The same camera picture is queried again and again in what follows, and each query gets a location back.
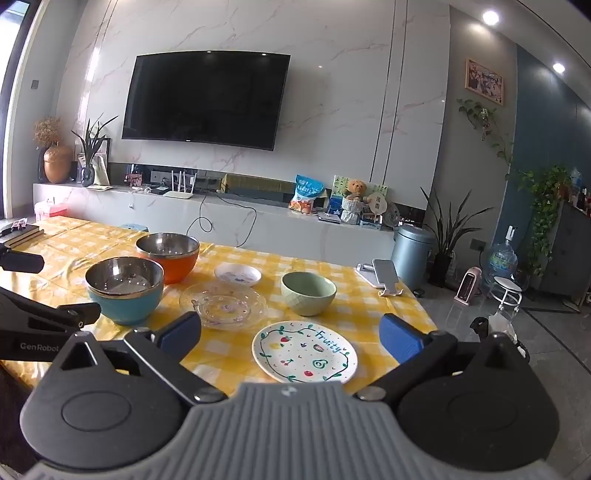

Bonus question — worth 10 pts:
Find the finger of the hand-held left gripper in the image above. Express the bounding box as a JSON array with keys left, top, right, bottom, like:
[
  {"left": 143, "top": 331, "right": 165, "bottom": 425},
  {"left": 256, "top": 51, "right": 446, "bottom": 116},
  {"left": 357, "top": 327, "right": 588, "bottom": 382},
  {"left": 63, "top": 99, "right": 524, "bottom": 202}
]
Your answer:
[
  {"left": 0, "top": 244, "right": 45, "bottom": 274},
  {"left": 0, "top": 287, "right": 101, "bottom": 340}
]

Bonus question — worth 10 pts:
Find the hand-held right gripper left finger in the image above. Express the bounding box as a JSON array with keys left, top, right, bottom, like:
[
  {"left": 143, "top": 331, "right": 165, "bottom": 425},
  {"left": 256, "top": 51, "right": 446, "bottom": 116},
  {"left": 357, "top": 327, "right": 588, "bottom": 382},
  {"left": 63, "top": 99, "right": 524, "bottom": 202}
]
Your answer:
[{"left": 58, "top": 311, "right": 227, "bottom": 403}]

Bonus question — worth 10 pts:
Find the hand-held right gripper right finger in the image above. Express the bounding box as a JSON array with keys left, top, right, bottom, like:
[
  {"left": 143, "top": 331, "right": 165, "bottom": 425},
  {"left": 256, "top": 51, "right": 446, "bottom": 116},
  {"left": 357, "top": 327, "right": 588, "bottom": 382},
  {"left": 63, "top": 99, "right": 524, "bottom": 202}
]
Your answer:
[{"left": 358, "top": 313, "right": 529, "bottom": 401}]

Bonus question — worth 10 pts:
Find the clear glass plate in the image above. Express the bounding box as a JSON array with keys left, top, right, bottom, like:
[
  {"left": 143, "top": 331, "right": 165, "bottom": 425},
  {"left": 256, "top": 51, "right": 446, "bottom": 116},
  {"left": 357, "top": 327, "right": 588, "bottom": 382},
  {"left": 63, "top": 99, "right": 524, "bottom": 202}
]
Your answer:
[
  {"left": 252, "top": 320, "right": 359, "bottom": 385},
  {"left": 178, "top": 281, "right": 269, "bottom": 330}
]

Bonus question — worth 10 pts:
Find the blue steel bowl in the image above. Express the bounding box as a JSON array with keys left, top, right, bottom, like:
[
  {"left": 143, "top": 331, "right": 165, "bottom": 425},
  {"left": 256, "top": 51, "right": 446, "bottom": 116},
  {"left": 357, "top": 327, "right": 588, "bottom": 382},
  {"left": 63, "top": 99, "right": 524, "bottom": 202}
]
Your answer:
[{"left": 85, "top": 257, "right": 165, "bottom": 326}]

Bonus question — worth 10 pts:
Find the orange steel bowl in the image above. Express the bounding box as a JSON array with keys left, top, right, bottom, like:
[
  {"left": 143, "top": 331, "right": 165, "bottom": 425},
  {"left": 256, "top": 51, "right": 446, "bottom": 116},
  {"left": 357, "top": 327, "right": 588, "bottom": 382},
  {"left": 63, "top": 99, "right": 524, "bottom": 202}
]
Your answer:
[{"left": 135, "top": 233, "right": 201, "bottom": 285}]

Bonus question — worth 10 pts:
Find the small white plate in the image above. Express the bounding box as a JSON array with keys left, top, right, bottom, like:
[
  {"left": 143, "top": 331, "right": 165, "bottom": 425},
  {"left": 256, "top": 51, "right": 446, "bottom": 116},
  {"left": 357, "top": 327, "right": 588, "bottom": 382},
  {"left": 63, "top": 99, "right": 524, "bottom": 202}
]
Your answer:
[{"left": 214, "top": 262, "right": 262, "bottom": 288}]

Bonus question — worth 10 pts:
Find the green ceramic bowl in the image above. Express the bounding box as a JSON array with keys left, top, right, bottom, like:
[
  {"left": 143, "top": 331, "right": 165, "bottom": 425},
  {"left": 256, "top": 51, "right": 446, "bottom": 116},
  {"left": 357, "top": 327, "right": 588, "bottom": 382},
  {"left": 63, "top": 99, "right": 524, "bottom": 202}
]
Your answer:
[{"left": 281, "top": 271, "right": 337, "bottom": 317}]

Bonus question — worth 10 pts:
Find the dark notebook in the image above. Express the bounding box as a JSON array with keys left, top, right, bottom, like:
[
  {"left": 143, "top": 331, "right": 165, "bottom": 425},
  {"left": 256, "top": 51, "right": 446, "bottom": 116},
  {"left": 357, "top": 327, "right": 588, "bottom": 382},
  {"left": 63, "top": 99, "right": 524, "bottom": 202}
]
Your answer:
[{"left": 0, "top": 220, "right": 45, "bottom": 250}]

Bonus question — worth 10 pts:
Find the yellow checked tablecloth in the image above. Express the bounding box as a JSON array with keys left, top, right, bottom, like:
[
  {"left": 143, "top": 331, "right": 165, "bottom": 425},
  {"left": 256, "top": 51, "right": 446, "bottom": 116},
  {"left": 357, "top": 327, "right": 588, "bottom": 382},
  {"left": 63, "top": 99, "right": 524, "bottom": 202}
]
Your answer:
[{"left": 0, "top": 216, "right": 439, "bottom": 398}]

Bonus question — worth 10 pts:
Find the pink storage box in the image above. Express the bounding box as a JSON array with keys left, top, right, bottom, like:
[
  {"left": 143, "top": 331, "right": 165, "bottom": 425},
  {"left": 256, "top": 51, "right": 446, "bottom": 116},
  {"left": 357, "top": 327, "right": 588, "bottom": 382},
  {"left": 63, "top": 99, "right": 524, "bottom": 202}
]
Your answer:
[{"left": 36, "top": 198, "right": 68, "bottom": 220}]

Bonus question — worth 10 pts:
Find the smartphone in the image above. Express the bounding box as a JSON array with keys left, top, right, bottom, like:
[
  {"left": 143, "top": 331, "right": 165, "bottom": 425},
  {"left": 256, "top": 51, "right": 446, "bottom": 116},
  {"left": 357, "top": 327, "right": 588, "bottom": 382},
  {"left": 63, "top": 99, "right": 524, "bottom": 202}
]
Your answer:
[{"left": 372, "top": 258, "right": 400, "bottom": 296}]

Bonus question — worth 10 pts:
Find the white phone stand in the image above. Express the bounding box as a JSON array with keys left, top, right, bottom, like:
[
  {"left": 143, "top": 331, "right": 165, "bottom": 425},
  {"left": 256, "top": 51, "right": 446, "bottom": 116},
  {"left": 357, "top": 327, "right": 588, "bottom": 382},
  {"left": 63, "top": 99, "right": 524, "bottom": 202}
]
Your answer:
[{"left": 355, "top": 262, "right": 407, "bottom": 297}]

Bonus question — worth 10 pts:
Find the grey-blue trash can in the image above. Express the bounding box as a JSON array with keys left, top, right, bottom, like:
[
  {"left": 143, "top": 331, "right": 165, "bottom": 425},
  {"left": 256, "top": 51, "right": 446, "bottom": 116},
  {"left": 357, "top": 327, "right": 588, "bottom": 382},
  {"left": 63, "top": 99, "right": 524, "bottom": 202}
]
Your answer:
[{"left": 390, "top": 224, "right": 436, "bottom": 291}]

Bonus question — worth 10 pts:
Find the potted snake plant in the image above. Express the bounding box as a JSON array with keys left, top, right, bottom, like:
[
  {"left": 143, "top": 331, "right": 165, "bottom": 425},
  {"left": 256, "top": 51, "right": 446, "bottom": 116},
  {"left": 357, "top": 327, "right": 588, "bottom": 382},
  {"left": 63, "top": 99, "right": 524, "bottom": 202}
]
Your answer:
[{"left": 419, "top": 185, "right": 495, "bottom": 288}]

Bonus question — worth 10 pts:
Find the black bin with bag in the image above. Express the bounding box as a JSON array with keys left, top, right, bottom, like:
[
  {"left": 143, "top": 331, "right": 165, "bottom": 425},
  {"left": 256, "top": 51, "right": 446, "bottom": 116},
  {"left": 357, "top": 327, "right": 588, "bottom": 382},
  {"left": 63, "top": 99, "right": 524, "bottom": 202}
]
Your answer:
[{"left": 470, "top": 316, "right": 531, "bottom": 361}]

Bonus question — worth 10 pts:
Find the pink space heater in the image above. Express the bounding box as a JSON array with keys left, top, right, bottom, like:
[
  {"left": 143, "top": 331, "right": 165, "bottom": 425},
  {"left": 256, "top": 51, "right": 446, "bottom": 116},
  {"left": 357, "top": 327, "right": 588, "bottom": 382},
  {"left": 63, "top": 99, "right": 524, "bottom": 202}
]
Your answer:
[{"left": 454, "top": 267, "right": 484, "bottom": 304}]

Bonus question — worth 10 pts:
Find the brown round vase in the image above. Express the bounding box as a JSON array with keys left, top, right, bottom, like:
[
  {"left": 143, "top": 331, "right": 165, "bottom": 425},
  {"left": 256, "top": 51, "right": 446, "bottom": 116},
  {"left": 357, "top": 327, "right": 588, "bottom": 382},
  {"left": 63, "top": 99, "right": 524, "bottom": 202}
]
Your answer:
[{"left": 43, "top": 144, "right": 74, "bottom": 184}]

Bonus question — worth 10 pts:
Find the white paper bag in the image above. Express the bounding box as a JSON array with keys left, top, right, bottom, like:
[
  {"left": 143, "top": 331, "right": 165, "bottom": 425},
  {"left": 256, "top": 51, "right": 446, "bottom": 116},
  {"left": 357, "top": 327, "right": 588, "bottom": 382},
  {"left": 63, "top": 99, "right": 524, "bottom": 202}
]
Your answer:
[{"left": 90, "top": 154, "right": 110, "bottom": 188}]

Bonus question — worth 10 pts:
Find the white round stool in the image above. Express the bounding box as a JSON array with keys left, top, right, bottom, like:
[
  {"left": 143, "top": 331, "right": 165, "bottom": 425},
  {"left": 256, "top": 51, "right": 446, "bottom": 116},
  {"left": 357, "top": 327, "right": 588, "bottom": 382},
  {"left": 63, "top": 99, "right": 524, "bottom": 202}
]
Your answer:
[{"left": 489, "top": 276, "right": 525, "bottom": 315}]

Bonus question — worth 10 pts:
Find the blue water jug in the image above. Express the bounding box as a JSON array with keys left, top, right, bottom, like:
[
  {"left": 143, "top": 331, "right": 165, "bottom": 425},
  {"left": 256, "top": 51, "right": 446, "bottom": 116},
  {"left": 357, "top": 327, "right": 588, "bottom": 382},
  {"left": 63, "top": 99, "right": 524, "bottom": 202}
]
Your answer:
[{"left": 488, "top": 225, "right": 519, "bottom": 287}]

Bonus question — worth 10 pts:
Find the green plant in blue vase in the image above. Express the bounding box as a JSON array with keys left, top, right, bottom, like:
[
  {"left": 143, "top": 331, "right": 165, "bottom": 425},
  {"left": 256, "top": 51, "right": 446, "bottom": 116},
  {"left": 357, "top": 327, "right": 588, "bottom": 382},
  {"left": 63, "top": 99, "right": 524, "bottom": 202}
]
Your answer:
[{"left": 71, "top": 115, "right": 119, "bottom": 188}]

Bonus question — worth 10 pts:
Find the dried flower bunch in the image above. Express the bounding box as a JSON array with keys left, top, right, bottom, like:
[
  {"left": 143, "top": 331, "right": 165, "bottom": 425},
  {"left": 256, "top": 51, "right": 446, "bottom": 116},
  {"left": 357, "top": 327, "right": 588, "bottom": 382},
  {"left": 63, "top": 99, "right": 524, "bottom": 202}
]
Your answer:
[{"left": 33, "top": 116, "right": 62, "bottom": 149}]

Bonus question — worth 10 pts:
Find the round paper fan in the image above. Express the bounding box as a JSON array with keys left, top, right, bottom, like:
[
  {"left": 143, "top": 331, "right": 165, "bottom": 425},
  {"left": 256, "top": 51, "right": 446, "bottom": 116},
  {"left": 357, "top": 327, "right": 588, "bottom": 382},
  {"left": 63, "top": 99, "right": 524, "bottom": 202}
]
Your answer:
[{"left": 362, "top": 191, "right": 387, "bottom": 217}]

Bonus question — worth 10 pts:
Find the white router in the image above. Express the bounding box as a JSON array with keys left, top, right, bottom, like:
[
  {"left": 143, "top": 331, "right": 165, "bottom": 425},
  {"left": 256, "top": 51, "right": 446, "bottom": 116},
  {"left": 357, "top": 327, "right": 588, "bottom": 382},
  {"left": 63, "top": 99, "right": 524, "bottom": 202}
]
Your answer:
[{"left": 164, "top": 170, "right": 198, "bottom": 199}]

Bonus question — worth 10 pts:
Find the marble television console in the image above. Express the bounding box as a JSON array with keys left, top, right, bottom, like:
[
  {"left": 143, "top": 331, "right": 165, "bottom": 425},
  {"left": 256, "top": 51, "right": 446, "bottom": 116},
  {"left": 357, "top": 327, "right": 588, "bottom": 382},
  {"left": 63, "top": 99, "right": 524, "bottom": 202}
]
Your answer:
[{"left": 32, "top": 182, "right": 426, "bottom": 268}]

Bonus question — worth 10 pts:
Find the brown teddy bear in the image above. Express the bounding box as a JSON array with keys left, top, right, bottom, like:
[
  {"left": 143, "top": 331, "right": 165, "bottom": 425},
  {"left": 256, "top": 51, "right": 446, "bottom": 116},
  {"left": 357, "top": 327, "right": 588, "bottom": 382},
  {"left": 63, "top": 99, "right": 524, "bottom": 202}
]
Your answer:
[{"left": 344, "top": 178, "right": 370, "bottom": 201}]

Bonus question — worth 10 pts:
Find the blue snack bag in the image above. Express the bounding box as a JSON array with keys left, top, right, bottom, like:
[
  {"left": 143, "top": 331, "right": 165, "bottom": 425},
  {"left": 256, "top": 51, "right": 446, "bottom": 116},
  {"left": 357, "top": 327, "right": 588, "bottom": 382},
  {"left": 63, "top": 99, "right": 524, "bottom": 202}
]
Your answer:
[{"left": 289, "top": 174, "right": 327, "bottom": 215}]

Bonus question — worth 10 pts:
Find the grey cabinet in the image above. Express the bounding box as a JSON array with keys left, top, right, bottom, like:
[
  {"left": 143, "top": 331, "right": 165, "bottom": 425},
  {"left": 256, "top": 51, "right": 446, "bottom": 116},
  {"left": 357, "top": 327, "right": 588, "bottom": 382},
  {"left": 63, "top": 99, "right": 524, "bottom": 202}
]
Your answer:
[{"left": 538, "top": 198, "right": 591, "bottom": 310}]

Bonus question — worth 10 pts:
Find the pothos plant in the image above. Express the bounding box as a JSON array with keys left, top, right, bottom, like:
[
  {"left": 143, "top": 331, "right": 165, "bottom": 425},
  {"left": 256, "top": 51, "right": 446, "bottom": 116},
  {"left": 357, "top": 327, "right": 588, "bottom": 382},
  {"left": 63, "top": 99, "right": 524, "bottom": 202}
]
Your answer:
[{"left": 505, "top": 165, "right": 573, "bottom": 278}]

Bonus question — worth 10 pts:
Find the hanging vine plant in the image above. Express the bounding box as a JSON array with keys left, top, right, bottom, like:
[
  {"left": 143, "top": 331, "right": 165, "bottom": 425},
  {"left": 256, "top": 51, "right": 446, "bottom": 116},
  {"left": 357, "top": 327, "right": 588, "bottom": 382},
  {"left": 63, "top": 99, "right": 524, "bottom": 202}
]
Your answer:
[{"left": 457, "top": 98, "right": 515, "bottom": 167}]

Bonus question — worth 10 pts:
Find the window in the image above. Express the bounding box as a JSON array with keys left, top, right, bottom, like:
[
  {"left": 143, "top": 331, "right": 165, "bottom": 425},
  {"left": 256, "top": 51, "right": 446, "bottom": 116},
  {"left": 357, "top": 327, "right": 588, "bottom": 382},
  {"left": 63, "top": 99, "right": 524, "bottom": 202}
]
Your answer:
[{"left": 0, "top": 0, "right": 42, "bottom": 222}]

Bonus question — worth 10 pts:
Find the black cable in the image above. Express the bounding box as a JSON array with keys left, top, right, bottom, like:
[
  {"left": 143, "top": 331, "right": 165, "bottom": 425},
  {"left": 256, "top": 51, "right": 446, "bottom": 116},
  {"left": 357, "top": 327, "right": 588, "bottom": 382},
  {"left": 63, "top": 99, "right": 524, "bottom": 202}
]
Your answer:
[{"left": 186, "top": 191, "right": 257, "bottom": 250}]

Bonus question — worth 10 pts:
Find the wall-mounted television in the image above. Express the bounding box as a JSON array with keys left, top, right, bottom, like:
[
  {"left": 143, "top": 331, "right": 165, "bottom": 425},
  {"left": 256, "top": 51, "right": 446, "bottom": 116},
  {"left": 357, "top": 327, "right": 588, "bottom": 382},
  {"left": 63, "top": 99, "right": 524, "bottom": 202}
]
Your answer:
[{"left": 122, "top": 50, "right": 291, "bottom": 151}]

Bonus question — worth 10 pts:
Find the framed wall picture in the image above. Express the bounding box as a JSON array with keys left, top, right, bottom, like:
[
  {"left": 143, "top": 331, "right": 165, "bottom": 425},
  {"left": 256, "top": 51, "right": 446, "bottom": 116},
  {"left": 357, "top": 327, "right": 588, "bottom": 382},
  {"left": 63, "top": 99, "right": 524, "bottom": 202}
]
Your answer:
[{"left": 465, "top": 58, "right": 505, "bottom": 106}]

